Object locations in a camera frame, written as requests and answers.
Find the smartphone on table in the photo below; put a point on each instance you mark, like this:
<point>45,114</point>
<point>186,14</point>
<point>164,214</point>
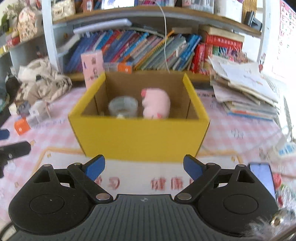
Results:
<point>264,174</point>

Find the row of books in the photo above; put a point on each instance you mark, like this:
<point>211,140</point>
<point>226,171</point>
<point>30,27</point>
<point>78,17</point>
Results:
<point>150,50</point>

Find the small orange box on shelf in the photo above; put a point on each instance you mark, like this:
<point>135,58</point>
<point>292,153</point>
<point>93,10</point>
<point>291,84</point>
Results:
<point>124,67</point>

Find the beige cloth bag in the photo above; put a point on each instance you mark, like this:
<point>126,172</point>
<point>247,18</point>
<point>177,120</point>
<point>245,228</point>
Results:
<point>41,81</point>

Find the yellow cardboard box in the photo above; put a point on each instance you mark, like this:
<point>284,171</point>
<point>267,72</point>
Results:
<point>138,139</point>

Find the clear tape roll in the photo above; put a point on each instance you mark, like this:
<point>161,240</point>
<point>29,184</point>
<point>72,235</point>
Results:
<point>123,107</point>

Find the white desk lamp bar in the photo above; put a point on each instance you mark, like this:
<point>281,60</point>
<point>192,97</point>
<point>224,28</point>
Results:
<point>112,24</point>

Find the pink cylindrical container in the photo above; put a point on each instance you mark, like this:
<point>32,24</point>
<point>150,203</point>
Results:
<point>92,64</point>

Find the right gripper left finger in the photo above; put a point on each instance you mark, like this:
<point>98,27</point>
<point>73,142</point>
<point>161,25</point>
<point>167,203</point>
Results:
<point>84,176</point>

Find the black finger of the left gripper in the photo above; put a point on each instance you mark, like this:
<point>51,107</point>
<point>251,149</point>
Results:
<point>13,151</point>

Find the pink plush pig toy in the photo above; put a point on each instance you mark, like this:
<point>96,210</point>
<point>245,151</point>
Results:
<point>156,103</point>

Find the orange white usmile box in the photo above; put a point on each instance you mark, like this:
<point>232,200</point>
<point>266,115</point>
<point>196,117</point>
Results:
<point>21,126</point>

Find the white power adapter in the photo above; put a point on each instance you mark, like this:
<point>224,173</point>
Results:
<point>38,113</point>

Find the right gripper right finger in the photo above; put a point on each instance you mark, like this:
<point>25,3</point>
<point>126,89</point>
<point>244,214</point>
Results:
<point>202,175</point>

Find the stack of papers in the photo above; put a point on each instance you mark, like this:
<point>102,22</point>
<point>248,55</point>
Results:
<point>241,90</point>

